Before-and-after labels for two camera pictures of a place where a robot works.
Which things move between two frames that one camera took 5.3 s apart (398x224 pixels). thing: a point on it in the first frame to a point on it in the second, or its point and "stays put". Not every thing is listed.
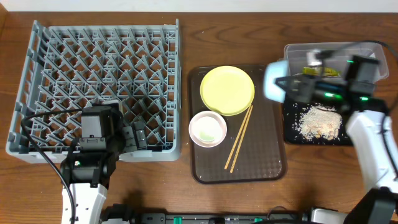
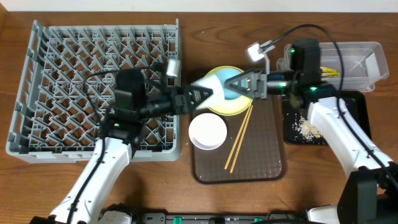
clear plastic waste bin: [331, 58] stays put
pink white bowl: [208, 129] stays put
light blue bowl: [272, 70] to [216, 83]
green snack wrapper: [323, 71] stays put
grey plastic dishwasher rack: [70, 67] stays put
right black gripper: [301, 88] to [262, 86]
